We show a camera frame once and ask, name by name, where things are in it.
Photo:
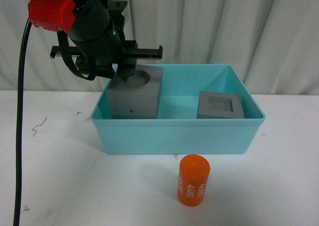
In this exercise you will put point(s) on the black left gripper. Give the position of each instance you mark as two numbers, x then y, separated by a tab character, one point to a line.
96	41

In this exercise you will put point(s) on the gray block round recess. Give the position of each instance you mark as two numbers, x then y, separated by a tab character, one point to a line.
137	97

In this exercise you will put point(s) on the gray block square recess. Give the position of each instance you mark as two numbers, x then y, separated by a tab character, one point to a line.
217	105

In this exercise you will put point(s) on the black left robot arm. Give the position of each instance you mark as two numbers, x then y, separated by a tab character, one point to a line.
95	44

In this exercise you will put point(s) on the orange cylinder part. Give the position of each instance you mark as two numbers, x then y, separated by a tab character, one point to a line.
192	179

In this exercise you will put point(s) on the white curtain backdrop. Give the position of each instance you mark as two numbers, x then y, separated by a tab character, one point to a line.
272	44

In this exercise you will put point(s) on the red wrist camera mount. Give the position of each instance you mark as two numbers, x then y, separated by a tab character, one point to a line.
52	15

